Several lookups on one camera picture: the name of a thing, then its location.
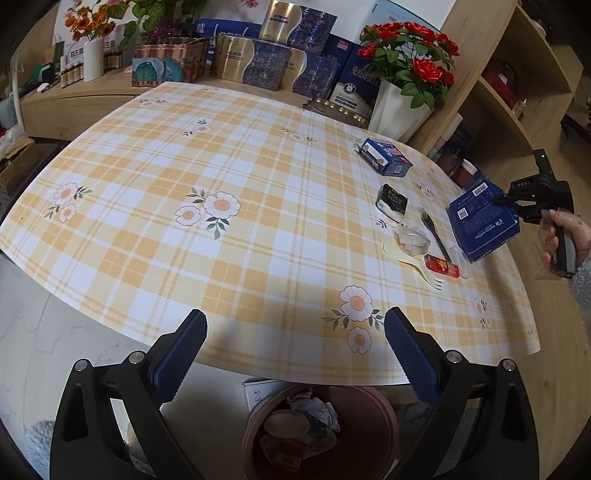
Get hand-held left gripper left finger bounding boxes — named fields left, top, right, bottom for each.
left=48, top=308, right=208, bottom=480

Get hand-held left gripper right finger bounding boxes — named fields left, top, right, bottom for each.
left=383, top=306, right=541, bottom=480

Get blue coffee box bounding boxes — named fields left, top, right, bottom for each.
left=447, top=181, right=519, bottom=263

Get black plastic fork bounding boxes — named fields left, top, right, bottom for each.
left=419, top=208, right=452, bottom=260

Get cream plastic fork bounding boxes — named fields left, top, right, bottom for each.
left=383, top=241, right=443, bottom=291

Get small red packet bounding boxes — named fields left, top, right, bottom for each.
left=425, top=254, right=461, bottom=277

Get brown plastic bin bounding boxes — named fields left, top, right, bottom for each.
left=242, top=383, right=400, bottom=480

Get clear plastic wrapper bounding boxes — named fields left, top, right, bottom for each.
left=396, top=227, right=431, bottom=256

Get black white pack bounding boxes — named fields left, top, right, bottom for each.
left=376, top=185, right=408, bottom=219

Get blue milk carton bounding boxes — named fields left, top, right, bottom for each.
left=358, top=137, right=413, bottom=177

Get person's right forearm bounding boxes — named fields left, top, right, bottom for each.
left=570, top=253, right=591, bottom=319

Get person's right hand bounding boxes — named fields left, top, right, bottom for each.
left=539, top=207, right=591, bottom=274

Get red white cup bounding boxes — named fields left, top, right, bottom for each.
left=455, top=159, right=479, bottom=188

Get pastel paper rolls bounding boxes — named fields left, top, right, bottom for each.
left=429, top=113, right=465, bottom=160

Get dark red box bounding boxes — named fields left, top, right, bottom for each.
left=480, top=58, right=520, bottom=107

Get wooden shelf unit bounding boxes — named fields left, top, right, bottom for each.
left=406, top=0, right=589, bottom=185

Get white faceted vase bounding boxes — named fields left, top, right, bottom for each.
left=368, top=80, right=437, bottom=144

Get red rose bouquet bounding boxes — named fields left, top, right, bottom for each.
left=358, top=21, right=460, bottom=112

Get gold metal tray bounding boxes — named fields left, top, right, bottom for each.
left=302, top=97, right=370, bottom=130

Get blue white gift box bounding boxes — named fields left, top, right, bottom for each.
left=330, top=39, right=386, bottom=121

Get blue gold gift box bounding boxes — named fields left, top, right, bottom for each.
left=212, top=33, right=289, bottom=90
left=259, top=0, right=338, bottom=47
left=279, top=46, right=342, bottom=97

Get cardboard box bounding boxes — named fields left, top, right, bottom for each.
left=0, top=138, right=38, bottom=195

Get row of small bottles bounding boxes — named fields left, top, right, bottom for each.
left=60, top=62, right=86, bottom=88

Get wicker basket planter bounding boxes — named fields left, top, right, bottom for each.
left=131, top=37, right=211, bottom=88

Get white ribbed vase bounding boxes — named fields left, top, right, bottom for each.
left=83, top=37, right=106, bottom=83

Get blue paper gift bag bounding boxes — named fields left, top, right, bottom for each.
left=194, top=17, right=259, bottom=61

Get green pink leafy plant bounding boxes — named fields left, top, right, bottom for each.
left=117, top=0, right=208, bottom=44

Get orange flower bouquet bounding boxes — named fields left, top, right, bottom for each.
left=65, top=0, right=116, bottom=42

